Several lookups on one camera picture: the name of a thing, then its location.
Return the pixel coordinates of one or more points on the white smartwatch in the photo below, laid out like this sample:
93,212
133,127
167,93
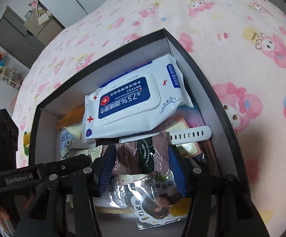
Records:
190,134

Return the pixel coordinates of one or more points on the small plush doll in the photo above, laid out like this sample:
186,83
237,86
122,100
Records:
33,4

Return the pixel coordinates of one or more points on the beige cabinet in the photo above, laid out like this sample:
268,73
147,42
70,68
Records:
46,29

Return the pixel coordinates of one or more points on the pink printed blanket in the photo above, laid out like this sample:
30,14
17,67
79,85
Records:
231,42

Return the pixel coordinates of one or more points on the green yellow snack packet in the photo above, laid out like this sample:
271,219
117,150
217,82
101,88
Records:
26,142

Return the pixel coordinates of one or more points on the white shelf rack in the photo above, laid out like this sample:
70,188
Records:
9,77

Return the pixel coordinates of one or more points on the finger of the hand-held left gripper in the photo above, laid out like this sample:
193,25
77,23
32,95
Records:
71,161

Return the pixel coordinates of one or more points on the black cardboard box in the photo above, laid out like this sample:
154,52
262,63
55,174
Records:
180,54

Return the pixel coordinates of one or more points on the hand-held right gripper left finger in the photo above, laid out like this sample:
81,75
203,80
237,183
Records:
106,170

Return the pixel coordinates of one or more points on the orange flat packet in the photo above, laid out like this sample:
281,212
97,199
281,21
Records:
71,118

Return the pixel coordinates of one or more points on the orange green sticker card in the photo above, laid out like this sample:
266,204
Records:
180,122

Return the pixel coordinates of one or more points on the red blue toy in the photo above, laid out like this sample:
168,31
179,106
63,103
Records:
0,59

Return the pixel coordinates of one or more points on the cartoon sticker pack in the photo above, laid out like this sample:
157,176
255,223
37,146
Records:
157,202

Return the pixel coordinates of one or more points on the white paper bag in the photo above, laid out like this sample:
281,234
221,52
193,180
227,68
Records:
43,17

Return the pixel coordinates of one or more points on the white wet wipes pack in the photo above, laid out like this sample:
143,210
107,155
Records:
133,98

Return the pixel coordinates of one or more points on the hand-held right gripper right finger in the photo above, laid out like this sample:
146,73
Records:
177,170

